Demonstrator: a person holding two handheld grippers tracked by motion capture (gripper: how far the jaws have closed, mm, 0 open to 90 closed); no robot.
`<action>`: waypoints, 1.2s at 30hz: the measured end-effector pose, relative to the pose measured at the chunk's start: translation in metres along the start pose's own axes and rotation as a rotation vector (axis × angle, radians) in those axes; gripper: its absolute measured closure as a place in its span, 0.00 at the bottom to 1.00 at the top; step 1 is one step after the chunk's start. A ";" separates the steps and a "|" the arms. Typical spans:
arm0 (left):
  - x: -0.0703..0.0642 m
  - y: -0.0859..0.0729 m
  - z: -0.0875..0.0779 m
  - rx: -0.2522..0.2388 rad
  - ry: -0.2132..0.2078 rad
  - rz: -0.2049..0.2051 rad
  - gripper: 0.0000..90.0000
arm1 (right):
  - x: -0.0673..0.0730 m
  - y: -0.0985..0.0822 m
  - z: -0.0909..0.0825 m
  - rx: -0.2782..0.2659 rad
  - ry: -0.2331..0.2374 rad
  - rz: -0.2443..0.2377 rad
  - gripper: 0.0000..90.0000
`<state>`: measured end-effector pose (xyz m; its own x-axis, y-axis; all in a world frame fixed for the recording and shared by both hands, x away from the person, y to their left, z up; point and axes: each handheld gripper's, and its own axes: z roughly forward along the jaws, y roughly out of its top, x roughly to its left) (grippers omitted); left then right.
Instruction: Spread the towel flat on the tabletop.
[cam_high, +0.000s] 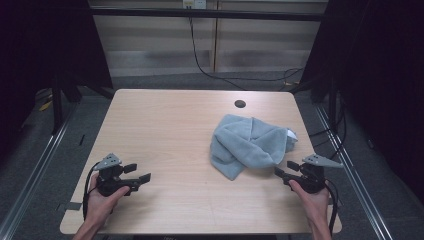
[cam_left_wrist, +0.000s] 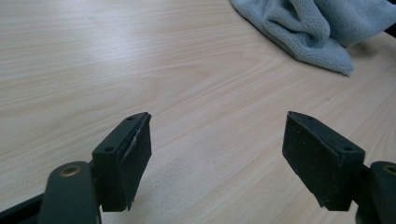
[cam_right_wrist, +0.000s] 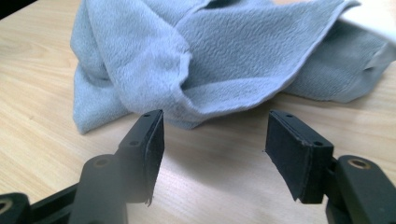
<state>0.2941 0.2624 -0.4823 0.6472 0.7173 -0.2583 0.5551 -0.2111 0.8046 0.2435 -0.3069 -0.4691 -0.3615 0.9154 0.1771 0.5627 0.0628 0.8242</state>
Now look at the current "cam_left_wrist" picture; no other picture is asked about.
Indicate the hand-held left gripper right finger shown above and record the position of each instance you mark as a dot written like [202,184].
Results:
[317,161]

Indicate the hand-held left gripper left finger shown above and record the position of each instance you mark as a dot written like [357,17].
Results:
[124,168]

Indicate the grey-blue fleece towel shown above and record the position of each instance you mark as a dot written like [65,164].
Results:
[311,31]

